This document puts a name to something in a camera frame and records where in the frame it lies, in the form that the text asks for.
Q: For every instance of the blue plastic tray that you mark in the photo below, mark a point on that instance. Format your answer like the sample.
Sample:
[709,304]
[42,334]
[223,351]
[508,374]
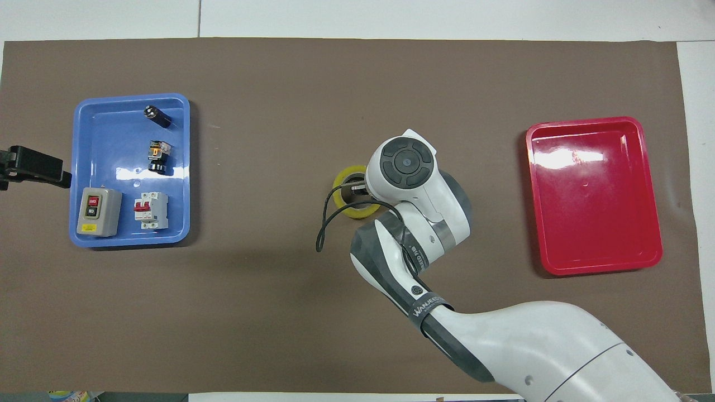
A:
[103,151]

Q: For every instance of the black cylindrical part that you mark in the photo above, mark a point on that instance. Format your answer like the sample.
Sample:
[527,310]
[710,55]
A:
[157,116]

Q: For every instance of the black push button switch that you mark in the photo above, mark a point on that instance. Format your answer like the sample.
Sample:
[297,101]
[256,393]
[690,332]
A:
[158,156]

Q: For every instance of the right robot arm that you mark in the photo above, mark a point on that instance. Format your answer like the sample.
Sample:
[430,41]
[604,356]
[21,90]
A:
[530,340]

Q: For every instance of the white circuit breaker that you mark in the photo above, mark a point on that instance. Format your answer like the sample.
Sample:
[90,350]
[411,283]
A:
[153,215]

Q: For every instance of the grey switch box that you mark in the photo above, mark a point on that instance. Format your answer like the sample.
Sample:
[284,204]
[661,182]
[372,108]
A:
[106,215]

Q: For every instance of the red plastic tray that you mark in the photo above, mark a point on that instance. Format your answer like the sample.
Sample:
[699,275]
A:
[592,218]

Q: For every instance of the yellow tape roll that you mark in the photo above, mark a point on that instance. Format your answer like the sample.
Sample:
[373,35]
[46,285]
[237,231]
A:
[342,205]

